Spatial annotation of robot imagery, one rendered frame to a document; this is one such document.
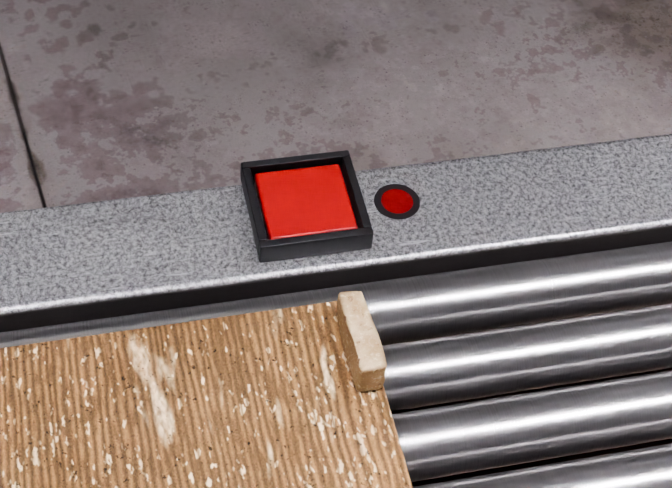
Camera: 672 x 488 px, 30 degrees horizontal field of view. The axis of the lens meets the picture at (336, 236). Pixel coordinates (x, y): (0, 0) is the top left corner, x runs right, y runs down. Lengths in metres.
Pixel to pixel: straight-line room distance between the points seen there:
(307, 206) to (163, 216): 0.10
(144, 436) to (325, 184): 0.23
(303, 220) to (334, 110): 1.39
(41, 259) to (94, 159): 1.31
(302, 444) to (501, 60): 1.69
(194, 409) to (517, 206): 0.28
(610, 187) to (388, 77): 1.41
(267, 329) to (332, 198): 0.12
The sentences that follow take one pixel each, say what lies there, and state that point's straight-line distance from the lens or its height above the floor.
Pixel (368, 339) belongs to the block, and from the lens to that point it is 0.74.
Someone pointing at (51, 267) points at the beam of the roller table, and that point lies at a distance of 0.83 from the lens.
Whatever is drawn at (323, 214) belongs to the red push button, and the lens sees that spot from 0.83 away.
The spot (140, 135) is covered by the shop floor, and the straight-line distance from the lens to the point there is 2.17.
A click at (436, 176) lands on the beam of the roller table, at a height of 0.91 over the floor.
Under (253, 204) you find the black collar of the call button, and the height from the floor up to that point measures 0.93.
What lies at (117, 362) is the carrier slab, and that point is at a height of 0.94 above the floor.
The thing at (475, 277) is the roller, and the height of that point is 0.92.
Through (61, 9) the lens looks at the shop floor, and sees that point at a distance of 2.41.
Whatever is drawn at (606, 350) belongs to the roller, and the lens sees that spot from 0.82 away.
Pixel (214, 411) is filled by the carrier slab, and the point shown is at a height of 0.94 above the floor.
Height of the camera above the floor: 1.57
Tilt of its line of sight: 51 degrees down
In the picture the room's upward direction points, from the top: 6 degrees clockwise
